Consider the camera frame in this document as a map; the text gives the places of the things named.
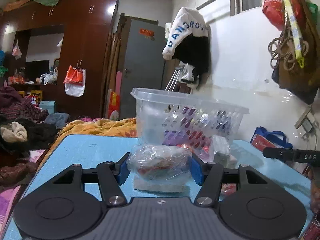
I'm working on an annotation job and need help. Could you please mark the small hanging plastic bag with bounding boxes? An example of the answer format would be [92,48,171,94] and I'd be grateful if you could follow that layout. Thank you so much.
[12,41,22,57]

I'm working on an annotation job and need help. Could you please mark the teal box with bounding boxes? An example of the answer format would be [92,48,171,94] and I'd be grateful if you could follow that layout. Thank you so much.
[39,101,56,114]

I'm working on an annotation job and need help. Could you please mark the clear plastic bag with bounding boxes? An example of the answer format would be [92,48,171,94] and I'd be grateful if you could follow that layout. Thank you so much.
[126,144,194,193]

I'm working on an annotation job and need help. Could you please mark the blue shopping bag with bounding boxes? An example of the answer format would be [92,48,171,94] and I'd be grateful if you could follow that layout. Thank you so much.
[251,127,293,152]

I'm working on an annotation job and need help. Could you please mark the black garment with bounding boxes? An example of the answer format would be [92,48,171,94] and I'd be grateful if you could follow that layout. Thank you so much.
[175,35,211,77]

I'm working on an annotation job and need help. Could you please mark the black television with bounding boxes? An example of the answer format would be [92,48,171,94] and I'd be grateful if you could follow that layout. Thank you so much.
[25,60,50,82]

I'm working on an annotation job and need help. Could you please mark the pink board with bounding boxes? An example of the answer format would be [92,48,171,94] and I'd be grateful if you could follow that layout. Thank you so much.
[115,71,123,93]

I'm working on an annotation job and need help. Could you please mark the coiled rope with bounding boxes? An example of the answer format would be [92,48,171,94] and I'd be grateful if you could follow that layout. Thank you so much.
[268,27,310,72]

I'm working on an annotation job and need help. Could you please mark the brown wooden wardrobe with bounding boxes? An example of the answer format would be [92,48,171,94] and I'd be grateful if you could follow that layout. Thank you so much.
[0,0,119,120]

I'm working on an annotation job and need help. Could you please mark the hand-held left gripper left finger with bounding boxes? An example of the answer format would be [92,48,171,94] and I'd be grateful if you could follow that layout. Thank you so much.
[52,152,130,207]

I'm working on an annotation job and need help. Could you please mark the red and yellow bag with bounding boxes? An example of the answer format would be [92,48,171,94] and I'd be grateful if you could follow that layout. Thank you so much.
[109,92,121,119]

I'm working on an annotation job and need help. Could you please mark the white hoodie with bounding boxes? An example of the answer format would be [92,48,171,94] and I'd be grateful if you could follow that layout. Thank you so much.
[162,7,208,60]

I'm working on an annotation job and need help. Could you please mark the yellow strap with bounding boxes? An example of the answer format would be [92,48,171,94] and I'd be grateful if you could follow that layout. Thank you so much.
[275,0,306,68]

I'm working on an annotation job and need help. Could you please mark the wall power socket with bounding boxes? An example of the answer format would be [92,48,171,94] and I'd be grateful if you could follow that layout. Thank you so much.
[295,106,320,139]

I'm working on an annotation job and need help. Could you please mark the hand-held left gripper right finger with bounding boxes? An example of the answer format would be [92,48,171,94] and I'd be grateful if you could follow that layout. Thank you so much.
[191,153,267,207]

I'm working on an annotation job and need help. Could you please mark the orange blanket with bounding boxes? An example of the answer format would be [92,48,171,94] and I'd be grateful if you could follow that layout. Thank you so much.
[45,117,137,156]

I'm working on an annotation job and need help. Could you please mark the metal crutches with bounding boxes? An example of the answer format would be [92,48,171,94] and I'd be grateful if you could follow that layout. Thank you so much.
[164,66,185,92]

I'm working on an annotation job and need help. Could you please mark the white hanging cloth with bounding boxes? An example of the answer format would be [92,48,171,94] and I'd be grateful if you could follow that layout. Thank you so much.
[181,64,202,86]

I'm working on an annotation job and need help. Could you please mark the grey door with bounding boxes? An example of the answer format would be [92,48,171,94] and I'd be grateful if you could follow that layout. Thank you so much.
[124,19,167,120]

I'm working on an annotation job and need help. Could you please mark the wooden planks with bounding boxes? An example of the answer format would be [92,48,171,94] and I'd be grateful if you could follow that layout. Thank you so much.
[105,32,122,118]

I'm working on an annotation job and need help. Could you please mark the grey blue cloth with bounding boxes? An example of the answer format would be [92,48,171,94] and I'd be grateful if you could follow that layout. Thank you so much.
[45,112,70,128]

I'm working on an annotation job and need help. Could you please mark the pile of dark clothes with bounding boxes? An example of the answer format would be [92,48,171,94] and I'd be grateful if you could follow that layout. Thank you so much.
[0,86,58,153]

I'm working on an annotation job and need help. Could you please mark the red box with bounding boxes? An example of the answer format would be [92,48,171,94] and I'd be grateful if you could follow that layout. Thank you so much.
[221,183,237,198]

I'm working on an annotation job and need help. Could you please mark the red plastic bag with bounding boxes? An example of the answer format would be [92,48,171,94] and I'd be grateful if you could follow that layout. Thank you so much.
[262,0,304,31]

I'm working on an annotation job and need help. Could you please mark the white plastic basket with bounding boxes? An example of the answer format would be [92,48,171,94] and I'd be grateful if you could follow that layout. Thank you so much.
[130,87,250,161]

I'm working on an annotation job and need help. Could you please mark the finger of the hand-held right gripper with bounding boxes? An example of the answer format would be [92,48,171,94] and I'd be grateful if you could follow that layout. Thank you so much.
[262,147,298,162]

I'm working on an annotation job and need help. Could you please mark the beige cloth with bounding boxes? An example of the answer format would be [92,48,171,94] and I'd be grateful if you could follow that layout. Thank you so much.
[0,121,27,143]

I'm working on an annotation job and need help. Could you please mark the orange and white plastic bag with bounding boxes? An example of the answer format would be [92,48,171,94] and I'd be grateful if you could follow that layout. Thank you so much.
[64,65,86,97]

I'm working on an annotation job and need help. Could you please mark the brown hanging bag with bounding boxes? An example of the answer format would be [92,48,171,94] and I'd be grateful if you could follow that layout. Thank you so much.
[271,0,320,105]

